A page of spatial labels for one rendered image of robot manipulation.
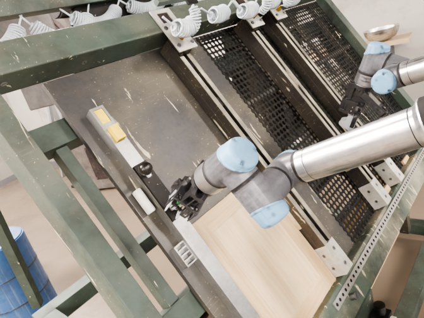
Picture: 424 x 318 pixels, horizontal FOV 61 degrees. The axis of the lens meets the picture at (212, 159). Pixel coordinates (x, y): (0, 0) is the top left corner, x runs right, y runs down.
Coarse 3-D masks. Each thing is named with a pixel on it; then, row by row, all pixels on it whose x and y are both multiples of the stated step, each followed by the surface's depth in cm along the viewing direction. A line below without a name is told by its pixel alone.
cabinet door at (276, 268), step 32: (192, 224) 111; (224, 224) 118; (256, 224) 124; (288, 224) 132; (224, 256) 112; (256, 256) 118; (288, 256) 125; (256, 288) 113; (288, 288) 119; (320, 288) 126
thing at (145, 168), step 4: (140, 164) 96; (144, 164) 96; (148, 164) 96; (140, 168) 96; (144, 168) 95; (148, 168) 96; (152, 168) 97; (140, 172) 96; (144, 172) 96; (148, 172) 96; (148, 176) 106
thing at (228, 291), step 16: (96, 128) 110; (112, 144) 108; (128, 144) 110; (128, 160) 107; (144, 192) 108; (160, 208) 106; (176, 224) 106; (192, 240) 106; (208, 256) 106; (208, 272) 105; (224, 272) 107; (224, 288) 104; (240, 304) 105
